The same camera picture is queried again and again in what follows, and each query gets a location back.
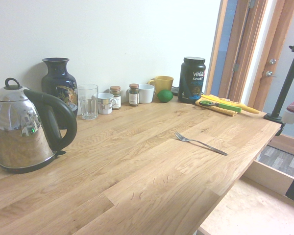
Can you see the silver metal fork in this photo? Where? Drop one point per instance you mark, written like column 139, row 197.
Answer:
column 183, row 139

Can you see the large open wooden drawer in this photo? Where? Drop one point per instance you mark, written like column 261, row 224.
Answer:
column 259, row 210

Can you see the yellow sheathed knife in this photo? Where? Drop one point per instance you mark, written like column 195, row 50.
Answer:
column 250, row 109

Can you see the yellow folded cloth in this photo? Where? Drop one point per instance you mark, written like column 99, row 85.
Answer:
column 225, row 111

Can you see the silver door deadbolt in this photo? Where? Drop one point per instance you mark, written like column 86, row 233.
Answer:
column 272, row 61

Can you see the black Vega protein tub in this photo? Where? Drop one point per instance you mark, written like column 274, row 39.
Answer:
column 191, row 80

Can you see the green lime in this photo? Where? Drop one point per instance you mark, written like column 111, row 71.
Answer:
column 164, row 96

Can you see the yellow ceramic mug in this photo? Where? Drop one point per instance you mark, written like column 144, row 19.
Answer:
column 164, row 83

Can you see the plain white cup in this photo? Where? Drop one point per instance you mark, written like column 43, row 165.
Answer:
column 147, row 94

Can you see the slim copper-lid spice jar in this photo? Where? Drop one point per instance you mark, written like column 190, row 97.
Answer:
column 133, row 96

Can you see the wide copper-lid spice jar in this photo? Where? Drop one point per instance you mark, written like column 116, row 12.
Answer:
column 115, row 98

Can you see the small patterned white cup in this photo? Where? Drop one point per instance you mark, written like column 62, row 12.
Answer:
column 104, row 102

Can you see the clear drinking glass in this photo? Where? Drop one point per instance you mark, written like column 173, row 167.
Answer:
column 88, row 102

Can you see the dark blue painted vase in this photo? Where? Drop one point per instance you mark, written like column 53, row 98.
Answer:
column 58, row 78

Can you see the black clamp camera stand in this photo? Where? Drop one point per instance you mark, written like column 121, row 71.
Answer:
column 285, row 88

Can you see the wooden door frame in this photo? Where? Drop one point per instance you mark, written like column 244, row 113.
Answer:
column 242, row 49

